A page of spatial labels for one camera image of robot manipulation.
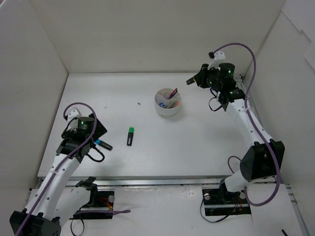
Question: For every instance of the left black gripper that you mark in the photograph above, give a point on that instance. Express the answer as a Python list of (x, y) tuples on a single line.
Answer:
[(99, 130)]

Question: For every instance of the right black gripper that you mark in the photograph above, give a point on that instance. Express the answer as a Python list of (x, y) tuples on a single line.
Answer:
[(201, 75)]

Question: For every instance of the blue black highlighter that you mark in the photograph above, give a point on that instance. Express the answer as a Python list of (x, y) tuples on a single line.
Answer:
[(103, 144)]

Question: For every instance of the green black highlighter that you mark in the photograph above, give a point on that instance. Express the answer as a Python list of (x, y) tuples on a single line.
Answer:
[(130, 136)]

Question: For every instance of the yellow black highlighter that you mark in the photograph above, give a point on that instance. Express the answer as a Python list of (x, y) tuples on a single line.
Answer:
[(190, 81)]

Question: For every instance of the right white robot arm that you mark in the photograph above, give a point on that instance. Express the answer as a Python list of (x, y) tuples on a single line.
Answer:
[(264, 156)]

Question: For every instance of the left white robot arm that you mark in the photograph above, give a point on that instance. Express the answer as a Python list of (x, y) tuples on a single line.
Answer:
[(47, 212)]

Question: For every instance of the white round compartment container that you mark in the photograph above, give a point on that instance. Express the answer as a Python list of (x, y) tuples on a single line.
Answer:
[(169, 97)]

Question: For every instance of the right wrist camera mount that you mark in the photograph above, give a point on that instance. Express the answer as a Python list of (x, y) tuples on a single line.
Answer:
[(215, 59)]

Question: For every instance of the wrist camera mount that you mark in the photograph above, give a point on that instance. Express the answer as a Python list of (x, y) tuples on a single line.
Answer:
[(215, 59), (73, 113)]

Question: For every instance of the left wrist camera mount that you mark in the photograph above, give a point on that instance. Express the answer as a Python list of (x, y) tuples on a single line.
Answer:
[(73, 113)]

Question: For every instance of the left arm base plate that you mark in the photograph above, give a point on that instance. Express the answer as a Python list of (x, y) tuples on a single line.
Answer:
[(103, 201)]

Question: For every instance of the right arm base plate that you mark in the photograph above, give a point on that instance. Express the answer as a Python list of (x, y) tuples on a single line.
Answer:
[(214, 205)]

